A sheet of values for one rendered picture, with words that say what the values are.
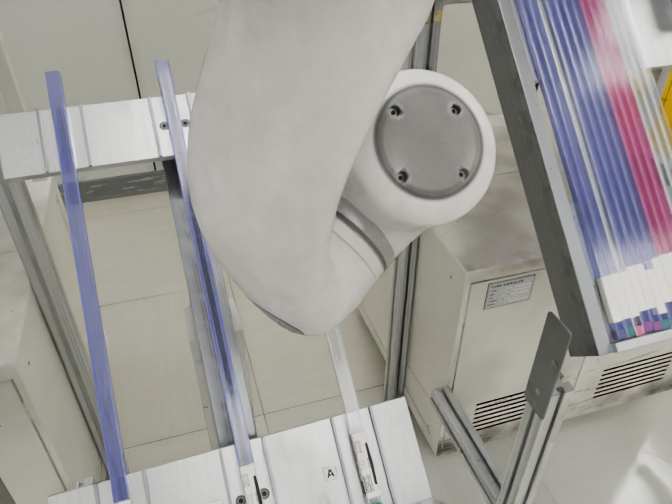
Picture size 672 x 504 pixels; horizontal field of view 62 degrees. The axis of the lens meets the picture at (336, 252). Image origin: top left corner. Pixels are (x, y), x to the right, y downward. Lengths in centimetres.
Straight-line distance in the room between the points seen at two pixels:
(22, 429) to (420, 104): 90
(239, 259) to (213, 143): 5
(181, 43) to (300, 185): 222
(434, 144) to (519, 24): 62
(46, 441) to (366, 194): 89
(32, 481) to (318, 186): 101
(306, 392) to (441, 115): 138
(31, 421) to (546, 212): 85
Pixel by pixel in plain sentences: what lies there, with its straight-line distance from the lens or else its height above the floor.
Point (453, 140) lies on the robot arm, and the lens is 30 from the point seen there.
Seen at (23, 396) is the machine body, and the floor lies 55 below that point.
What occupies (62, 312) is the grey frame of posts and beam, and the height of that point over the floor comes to 55.
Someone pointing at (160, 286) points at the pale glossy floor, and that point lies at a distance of 207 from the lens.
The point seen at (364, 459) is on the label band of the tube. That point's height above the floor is 77.
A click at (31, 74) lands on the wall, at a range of 249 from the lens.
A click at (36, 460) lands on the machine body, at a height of 40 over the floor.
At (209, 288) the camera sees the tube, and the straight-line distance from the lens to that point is 57.
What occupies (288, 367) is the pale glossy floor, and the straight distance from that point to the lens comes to 170.
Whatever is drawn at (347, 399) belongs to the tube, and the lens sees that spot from 57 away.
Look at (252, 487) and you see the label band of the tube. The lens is 56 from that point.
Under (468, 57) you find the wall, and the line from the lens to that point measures 284.
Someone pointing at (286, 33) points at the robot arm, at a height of 119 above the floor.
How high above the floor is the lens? 124
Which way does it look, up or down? 36 degrees down
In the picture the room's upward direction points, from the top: straight up
